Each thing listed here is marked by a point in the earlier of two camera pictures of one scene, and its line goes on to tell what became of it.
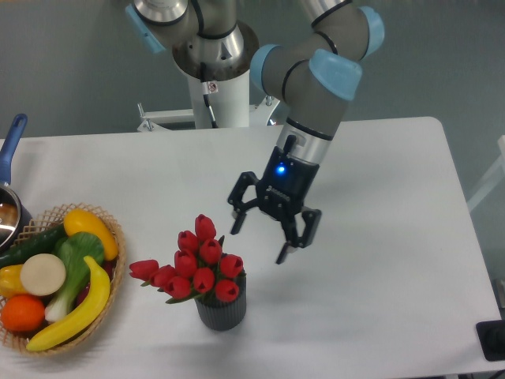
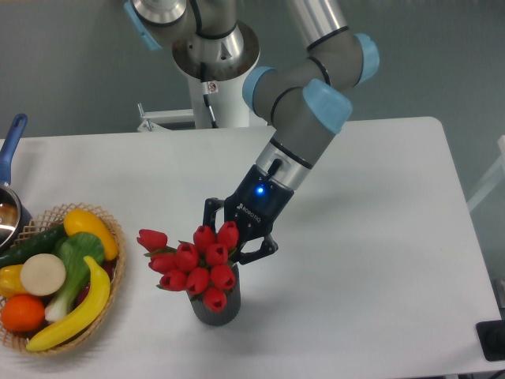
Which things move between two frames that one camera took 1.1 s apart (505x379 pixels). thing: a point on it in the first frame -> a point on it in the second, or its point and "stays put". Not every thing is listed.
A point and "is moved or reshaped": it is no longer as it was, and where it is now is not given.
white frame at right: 492,178 stays put
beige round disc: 43,274 stays put
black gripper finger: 237,204 -> 211,204
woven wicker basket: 47,219 stays put
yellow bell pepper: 10,281 stays put
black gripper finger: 312,218 -> 268,245
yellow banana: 99,299 stays put
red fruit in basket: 108,266 stays put
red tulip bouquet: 199,268 is moved or reshaped
